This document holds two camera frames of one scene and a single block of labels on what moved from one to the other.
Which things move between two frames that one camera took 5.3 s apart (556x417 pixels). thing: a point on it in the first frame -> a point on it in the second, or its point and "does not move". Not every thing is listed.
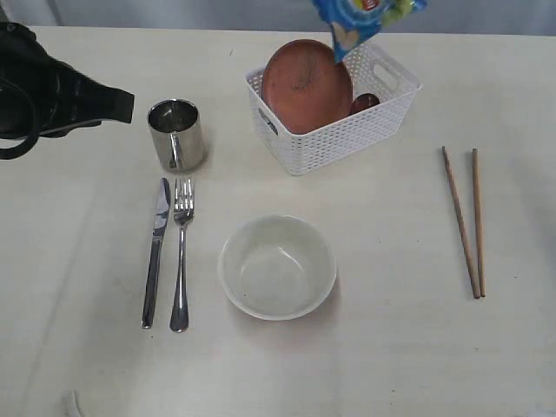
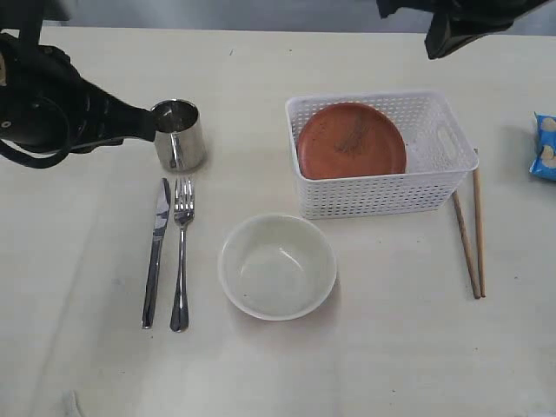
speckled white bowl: (277, 268) does not move
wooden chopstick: (474, 281) does not move
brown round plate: (304, 87) -> (349, 140)
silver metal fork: (183, 207) does not move
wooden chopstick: (479, 222) does not move
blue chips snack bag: (354, 23) -> (545, 162)
